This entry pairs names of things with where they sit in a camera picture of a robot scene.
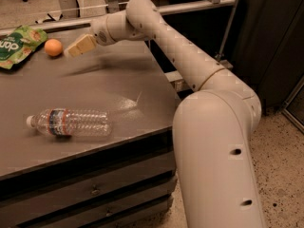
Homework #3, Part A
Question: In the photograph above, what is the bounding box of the dark cabinet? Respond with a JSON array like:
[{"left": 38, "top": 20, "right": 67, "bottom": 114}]
[{"left": 226, "top": 0, "right": 304, "bottom": 107}]

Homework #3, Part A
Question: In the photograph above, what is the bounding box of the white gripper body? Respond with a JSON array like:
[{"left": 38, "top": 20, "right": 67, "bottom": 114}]
[{"left": 90, "top": 15, "right": 116, "bottom": 46}]

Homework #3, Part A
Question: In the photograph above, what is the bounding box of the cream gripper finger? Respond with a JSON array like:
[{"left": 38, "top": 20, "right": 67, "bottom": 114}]
[{"left": 64, "top": 34, "right": 97, "bottom": 58}]

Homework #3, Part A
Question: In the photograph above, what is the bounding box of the clear plastic water bottle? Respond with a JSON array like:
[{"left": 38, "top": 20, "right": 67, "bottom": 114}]
[{"left": 26, "top": 108, "right": 112, "bottom": 137}]

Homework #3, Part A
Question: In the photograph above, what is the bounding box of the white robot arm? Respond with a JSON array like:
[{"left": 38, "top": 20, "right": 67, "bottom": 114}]
[{"left": 65, "top": 0, "right": 267, "bottom": 228}]

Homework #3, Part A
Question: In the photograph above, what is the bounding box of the green rice chip bag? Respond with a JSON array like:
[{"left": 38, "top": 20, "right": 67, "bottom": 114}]
[{"left": 0, "top": 26, "right": 48, "bottom": 69}]

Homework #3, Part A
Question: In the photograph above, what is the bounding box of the grey metal frame rail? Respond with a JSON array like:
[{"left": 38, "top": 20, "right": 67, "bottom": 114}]
[{"left": 0, "top": 0, "right": 244, "bottom": 93}]

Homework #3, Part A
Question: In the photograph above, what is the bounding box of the grey drawer cabinet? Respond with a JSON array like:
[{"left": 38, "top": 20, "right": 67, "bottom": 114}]
[{"left": 0, "top": 129, "right": 176, "bottom": 228}]

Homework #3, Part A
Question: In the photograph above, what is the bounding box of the orange fruit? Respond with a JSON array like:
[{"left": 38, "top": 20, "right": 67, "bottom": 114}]
[{"left": 44, "top": 39, "right": 63, "bottom": 57}]

